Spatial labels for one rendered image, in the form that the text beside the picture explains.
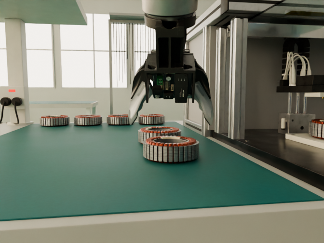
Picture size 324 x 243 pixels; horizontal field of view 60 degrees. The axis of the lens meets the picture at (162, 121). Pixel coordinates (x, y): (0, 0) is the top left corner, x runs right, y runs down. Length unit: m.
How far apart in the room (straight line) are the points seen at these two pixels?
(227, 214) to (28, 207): 0.23
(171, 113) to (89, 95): 2.04
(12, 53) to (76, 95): 5.76
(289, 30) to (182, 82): 0.42
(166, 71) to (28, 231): 0.25
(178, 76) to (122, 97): 6.56
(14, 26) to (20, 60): 0.14
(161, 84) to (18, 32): 0.96
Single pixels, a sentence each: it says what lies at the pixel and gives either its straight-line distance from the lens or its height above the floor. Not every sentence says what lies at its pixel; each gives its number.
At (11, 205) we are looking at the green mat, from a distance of 0.38.
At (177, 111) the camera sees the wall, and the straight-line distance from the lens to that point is 7.11.
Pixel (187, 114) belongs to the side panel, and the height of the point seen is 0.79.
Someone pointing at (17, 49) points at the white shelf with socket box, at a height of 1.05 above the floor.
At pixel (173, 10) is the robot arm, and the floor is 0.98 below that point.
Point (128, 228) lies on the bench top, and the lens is 0.31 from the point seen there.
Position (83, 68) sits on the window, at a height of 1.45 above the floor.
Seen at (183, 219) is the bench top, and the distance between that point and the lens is 0.32.
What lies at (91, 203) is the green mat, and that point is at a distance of 0.36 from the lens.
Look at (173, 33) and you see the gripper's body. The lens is 0.37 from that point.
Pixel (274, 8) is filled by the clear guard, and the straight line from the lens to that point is 0.69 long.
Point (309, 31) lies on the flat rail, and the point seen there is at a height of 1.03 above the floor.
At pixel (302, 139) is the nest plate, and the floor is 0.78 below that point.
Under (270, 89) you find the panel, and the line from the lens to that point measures 0.91.
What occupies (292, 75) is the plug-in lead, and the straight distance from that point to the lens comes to 0.80.
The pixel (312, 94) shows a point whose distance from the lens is 0.73.
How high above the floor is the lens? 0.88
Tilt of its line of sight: 6 degrees down
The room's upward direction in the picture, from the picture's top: straight up
